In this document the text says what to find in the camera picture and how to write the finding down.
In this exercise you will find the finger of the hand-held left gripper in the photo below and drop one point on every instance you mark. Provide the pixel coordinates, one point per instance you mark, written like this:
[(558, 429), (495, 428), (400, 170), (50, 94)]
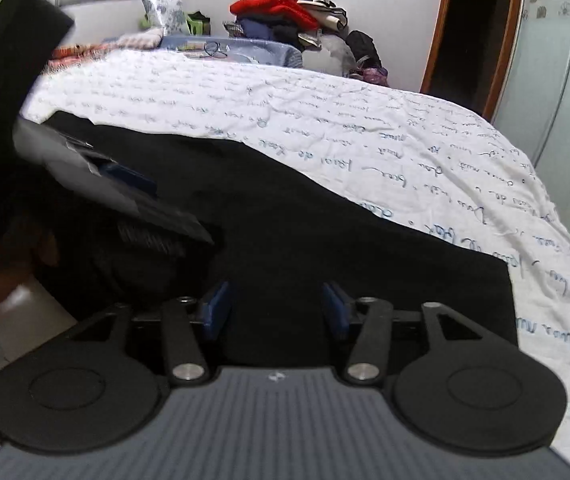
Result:
[(127, 177)]

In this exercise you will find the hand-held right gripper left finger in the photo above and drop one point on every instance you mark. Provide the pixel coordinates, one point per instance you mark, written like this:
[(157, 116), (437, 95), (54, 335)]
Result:
[(216, 307)]

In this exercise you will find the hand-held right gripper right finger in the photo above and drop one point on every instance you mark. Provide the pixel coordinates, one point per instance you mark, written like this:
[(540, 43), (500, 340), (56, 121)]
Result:
[(335, 310)]

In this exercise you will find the black pants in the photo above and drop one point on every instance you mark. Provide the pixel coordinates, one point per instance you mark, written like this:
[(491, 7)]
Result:
[(290, 240)]

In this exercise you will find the floral patterned blanket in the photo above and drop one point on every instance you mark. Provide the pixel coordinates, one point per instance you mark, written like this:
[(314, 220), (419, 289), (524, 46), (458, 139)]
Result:
[(110, 45)]

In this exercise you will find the floral pillow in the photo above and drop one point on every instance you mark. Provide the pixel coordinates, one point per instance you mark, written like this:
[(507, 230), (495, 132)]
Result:
[(165, 15)]

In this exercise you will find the green plastic stool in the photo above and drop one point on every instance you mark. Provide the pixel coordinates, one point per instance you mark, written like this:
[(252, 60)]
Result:
[(197, 25)]

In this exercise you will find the white script-printed bedsheet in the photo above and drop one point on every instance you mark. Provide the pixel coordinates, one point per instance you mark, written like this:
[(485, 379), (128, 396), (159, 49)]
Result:
[(365, 125)]

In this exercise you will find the pile of clothes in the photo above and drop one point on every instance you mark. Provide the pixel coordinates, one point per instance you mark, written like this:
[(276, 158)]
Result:
[(285, 10)]

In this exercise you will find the grey plastic bag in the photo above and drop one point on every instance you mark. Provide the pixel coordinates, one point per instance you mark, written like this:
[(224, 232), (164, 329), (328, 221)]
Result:
[(330, 57)]

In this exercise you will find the purple cloth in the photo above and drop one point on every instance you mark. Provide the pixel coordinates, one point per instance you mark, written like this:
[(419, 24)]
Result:
[(375, 76)]

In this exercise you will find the black bag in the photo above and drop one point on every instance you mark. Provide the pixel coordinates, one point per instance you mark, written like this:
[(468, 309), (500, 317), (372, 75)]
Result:
[(365, 50)]

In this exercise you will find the white wardrobe door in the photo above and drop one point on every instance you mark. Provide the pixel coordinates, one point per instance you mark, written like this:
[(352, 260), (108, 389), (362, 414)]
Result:
[(555, 85)]

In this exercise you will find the wooden door frame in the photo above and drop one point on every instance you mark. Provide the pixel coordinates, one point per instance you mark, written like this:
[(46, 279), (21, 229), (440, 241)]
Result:
[(507, 35)]

